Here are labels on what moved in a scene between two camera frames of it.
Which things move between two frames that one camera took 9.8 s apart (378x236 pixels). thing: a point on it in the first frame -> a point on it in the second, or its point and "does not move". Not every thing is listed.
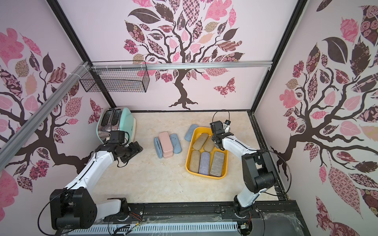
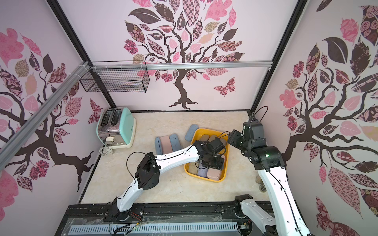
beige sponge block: [195, 161] does not move
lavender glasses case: [204, 165] does not move
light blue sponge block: [188, 134] does not move
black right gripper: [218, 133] -> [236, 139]
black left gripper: [137, 149] -> [218, 164]
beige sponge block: [200, 141] does not move
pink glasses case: [166, 145] -> [214, 174]
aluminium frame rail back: [104, 66] does not move
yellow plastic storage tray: [204, 160] does not move
